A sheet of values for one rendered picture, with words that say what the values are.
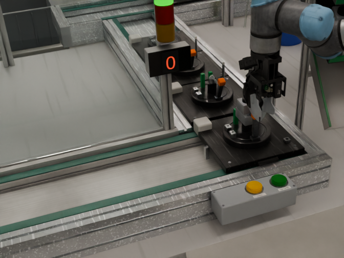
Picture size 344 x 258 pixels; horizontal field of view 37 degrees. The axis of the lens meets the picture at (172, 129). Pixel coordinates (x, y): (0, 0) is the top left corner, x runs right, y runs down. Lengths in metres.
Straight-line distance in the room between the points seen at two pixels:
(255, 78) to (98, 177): 0.52
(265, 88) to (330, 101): 0.31
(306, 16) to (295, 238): 0.55
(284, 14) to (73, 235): 0.71
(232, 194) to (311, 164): 0.25
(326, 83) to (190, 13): 1.18
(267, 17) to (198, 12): 1.41
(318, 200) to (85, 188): 0.64
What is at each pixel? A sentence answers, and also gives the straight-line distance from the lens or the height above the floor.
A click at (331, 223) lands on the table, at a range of 1.40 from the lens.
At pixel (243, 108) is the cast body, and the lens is 1.42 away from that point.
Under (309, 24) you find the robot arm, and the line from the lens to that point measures 1.16.
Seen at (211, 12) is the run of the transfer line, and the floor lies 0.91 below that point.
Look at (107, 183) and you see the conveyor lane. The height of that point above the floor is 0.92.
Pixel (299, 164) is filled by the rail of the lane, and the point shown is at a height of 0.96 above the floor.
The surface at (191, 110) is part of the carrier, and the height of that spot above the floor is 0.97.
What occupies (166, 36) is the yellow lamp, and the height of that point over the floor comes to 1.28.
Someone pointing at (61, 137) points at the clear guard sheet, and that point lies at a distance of 1.48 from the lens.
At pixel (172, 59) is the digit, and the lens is 1.39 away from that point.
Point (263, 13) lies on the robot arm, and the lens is 1.21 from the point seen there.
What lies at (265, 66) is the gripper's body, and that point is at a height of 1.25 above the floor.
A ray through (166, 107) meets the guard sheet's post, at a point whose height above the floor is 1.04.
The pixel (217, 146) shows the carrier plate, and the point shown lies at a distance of 1.45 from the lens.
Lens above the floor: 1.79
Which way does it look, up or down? 32 degrees down
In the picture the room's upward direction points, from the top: 3 degrees counter-clockwise
